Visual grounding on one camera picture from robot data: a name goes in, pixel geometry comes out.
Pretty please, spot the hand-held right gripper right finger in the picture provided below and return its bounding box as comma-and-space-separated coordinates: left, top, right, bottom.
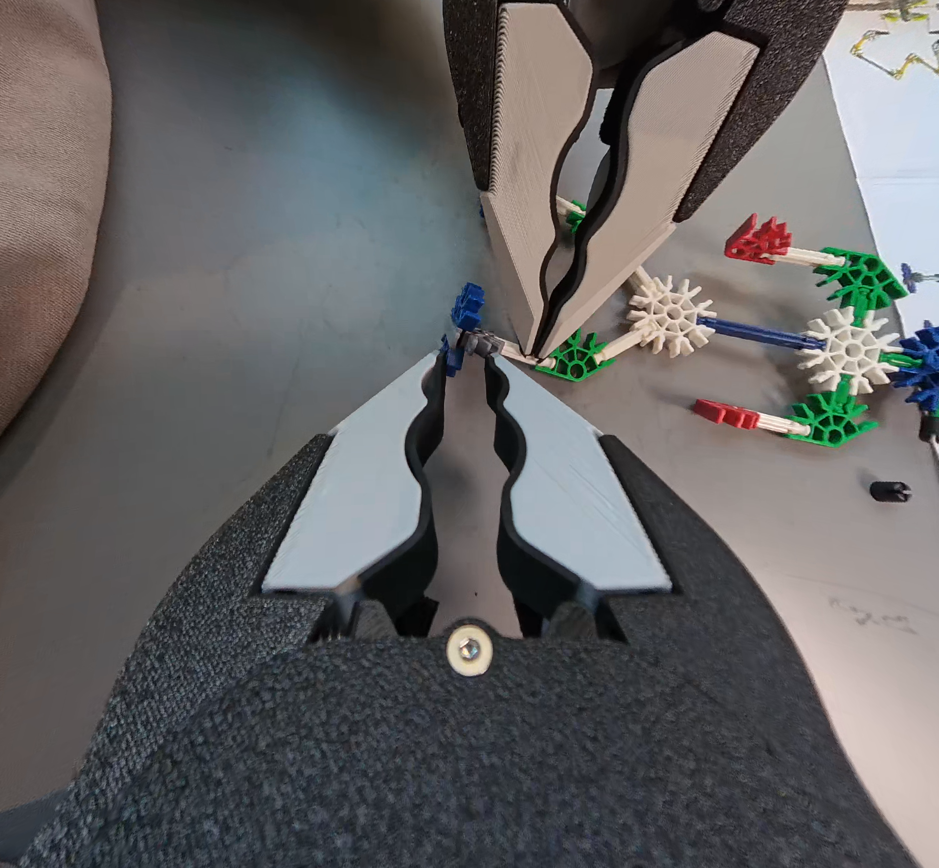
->
483, 353, 674, 617

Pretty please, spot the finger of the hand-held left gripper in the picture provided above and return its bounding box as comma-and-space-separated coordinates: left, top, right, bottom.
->
536, 30, 761, 357
480, 2, 595, 357

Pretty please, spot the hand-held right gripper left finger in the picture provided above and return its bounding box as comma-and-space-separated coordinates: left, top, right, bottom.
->
261, 349, 450, 617

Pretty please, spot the red toy connector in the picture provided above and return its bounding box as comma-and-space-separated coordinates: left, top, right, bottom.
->
725, 215, 793, 266
693, 398, 761, 431

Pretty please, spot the construction toy figure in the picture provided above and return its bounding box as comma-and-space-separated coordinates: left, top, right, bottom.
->
495, 194, 939, 473

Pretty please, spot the grey desk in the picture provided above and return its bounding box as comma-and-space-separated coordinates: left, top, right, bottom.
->
0, 0, 939, 868

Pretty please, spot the folded instruction sheet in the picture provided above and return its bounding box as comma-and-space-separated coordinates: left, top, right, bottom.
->
822, 0, 939, 487

